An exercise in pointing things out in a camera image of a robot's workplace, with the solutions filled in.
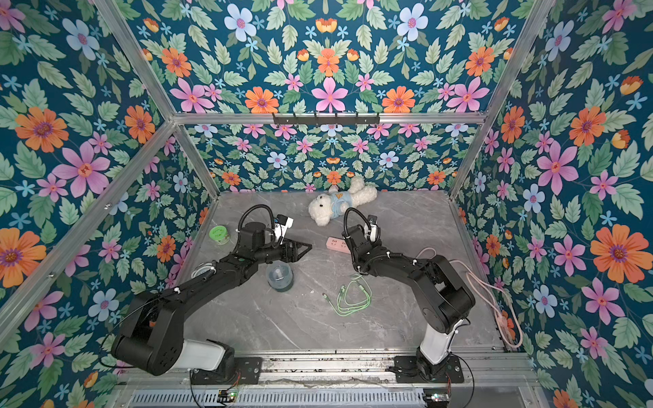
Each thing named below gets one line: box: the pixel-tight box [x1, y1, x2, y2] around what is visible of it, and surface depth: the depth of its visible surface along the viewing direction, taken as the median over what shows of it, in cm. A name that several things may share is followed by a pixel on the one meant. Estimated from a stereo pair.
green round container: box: [209, 225, 228, 243], surface depth 103 cm
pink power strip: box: [325, 236, 352, 255], surface depth 101 cm
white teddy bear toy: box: [307, 176, 379, 227], surface depth 107 cm
